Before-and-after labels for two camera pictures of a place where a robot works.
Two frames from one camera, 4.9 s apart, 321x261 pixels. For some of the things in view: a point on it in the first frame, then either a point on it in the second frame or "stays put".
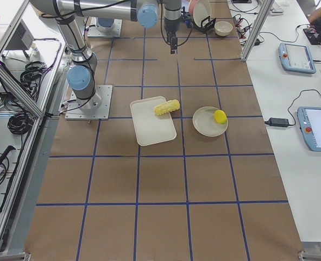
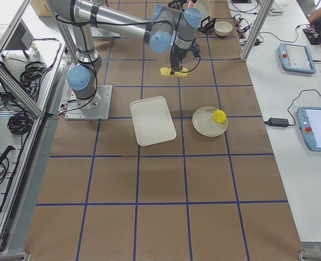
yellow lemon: x=220 y=116 stays put
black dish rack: x=206 y=25 stays put
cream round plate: x=204 y=122 stays put
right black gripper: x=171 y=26 -> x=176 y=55
